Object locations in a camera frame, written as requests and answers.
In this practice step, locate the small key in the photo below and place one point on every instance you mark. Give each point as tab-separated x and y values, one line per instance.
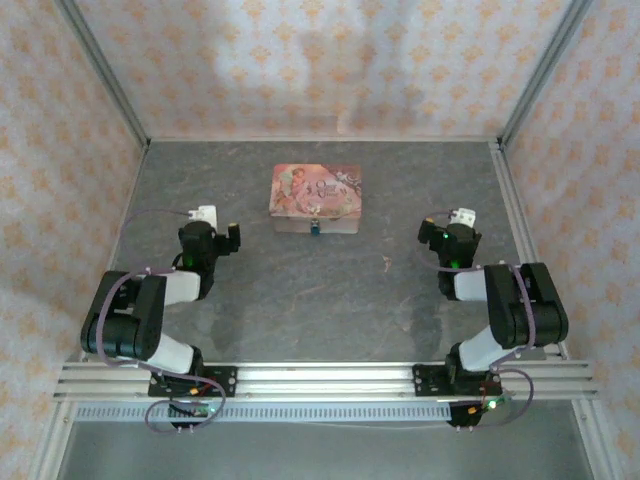
386	262

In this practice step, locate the small blue padlock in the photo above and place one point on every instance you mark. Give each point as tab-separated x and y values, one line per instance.
315	227

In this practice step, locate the pink printed tin box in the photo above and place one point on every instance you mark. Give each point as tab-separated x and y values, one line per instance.
316	192

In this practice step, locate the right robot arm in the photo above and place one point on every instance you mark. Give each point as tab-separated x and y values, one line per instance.
520	310

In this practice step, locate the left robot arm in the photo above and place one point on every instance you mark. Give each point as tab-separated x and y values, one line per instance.
130	320

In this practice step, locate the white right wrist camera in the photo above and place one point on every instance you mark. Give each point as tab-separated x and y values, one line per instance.
462	216

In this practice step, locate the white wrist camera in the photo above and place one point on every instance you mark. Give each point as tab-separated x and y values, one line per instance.
462	216
206	213

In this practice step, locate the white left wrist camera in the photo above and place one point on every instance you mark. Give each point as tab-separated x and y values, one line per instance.
206	213

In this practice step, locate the aluminium side rail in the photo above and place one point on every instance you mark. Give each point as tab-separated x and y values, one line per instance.
112	260
520	235

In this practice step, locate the aluminium rear rail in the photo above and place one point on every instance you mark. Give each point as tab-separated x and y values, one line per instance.
325	138

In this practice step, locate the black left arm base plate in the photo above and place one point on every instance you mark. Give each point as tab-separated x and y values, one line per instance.
225	381

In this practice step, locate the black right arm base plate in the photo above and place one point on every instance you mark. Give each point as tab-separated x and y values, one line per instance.
430	381

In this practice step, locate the aluminium frame post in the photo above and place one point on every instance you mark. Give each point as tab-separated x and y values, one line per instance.
542	70
107	75

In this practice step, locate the aluminium frame leg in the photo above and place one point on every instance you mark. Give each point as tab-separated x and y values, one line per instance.
52	440
597	440

